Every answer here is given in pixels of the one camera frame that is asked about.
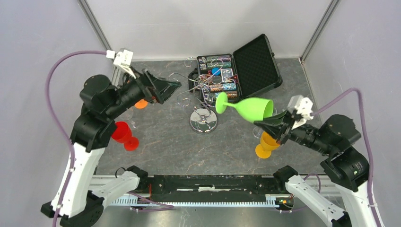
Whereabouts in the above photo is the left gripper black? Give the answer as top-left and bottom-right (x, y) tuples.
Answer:
(105, 65), (182, 119)

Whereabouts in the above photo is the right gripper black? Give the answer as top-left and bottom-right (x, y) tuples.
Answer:
(253, 106), (335, 154)

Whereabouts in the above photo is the orange plastic wine glass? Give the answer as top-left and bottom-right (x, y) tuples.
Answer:
(125, 78), (149, 110)

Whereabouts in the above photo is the clear wine glass front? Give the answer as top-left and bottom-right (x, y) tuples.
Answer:
(253, 108), (278, 139)

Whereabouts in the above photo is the clear wine glass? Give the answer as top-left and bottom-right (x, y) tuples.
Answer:
(253, 108), (278, 139)
(121, 107), (137, 129)

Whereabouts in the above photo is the yellow plastic wine glass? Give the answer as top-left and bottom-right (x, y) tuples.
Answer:
(255, 132), (280, 159)

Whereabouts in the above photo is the green plastic wine glass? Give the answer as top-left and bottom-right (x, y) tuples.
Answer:
(215, 92), (274, 123)

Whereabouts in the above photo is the red plastic wine glass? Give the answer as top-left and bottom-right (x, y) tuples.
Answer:
(111, 121), (139, 151)

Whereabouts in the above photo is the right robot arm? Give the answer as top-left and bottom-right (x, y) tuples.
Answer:
(255, 111), (383, 227)

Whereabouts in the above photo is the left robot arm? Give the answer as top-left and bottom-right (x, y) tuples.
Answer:
(41, 70), (182, 227)

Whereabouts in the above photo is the chrome wine glass rack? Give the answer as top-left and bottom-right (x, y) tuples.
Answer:
(177, 57), (239, 134)

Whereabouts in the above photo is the black open tool case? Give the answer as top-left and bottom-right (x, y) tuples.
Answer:
(188, 34), (283, 106)

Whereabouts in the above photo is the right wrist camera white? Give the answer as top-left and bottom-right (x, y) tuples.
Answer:
(287, 95), (314, 130)

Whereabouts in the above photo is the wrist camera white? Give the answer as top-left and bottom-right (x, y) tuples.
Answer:
(106, 48), (137, 79)
(287, 95), (314, 130)

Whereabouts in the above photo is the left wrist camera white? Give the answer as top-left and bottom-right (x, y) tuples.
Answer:
(106, 48), (137, 79)

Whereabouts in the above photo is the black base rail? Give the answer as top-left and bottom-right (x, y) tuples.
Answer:
(91, 174), (342, 210)

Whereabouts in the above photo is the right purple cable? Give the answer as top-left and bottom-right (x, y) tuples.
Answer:
(310, 87), (384, 227)

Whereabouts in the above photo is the purple cable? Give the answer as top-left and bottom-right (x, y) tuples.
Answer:
(44, 51), (109, 227)
(310, 87), (384, 227)

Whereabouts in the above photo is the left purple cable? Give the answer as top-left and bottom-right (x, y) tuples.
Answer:
(44, 51), (109, 227)

